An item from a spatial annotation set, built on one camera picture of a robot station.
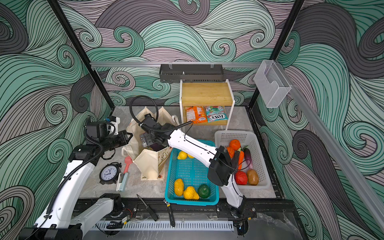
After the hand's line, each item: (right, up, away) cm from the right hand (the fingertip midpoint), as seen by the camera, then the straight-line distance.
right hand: (152, 135), depth 80 cm
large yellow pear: (+21, -29, -6) cm, 36 cm away
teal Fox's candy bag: (+37, +12, +12) cm, 41 cm away
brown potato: (+54, -22, -1) cm, 59 cm away
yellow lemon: (+16, -13, +9) cm, 23 cm away
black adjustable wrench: (+11, -38, -8) cm, 40 cm away
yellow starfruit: (+15, -27, -4) cm, 31 cm away
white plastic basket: (+59, -4, +15) cm, 61 cm away
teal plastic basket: (+23, -23, +6) cm, 33 cm away
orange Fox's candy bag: (+25, +12, +12) cm, 30 cm away
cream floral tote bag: (+2, -13, -7) cm, 15 cm away
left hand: (-8, +2, -6) cm, 10 cm away
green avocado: (+28, -28, -5) cm, 40 cm away
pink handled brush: (-17, -16, +10) cm, 26 cm away
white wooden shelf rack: (+30, +17, -2) cm, 35 cm away
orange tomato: (+49, -7, +13) cm, 51 cm away
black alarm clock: (-26, -22, +4) cm, 34 cm away
